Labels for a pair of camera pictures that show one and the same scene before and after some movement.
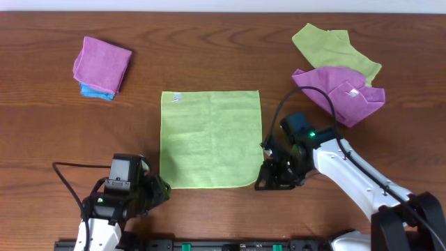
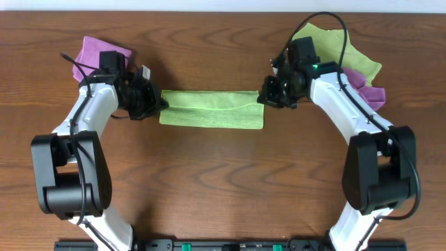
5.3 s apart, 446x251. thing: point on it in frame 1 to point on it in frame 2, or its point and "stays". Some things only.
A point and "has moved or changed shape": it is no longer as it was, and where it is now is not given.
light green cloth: (210, 139) has moved or changed shape
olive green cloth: (332, 48) stays
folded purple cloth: (102, 63) stays
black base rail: (213, 245) stays
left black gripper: (155, 188) to (150, 99)
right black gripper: (279, 169) to (272, 92)
